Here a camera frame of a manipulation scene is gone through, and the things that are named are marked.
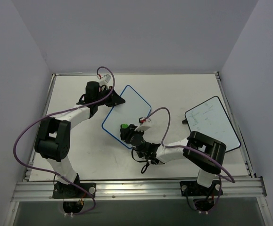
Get blue framed whiteboard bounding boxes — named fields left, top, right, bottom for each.
left=101, top=85, right=152, bottom=149

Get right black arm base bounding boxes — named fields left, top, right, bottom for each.
left=180, top=180, right=223, bottom=214

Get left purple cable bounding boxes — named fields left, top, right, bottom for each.
left=13, top=66, right=97, bottom=216

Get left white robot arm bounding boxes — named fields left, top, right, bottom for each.
left=34, top=81, right=125, bottom=197

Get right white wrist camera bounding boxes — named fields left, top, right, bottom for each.
left=134, top=117, right=152, bottom=132

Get aluminium mounting rail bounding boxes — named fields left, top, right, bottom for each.
left=5, top=177, right=273, bottom=226

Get black framed whiteboard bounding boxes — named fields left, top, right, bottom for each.
left=182, top=96, right=241, bottom=152

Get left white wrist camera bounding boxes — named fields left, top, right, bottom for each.
left=97, top=74, right=112, bottom=87

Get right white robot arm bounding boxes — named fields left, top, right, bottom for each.
left=120, top=124, right=226, bottom=194

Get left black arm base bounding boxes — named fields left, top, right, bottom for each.
left=52, top=182, right=91, bottom=214

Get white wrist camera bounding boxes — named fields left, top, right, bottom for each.
left=134, top=117, right=152, bottom=132
left=97, top=74, right=112, bottom=87

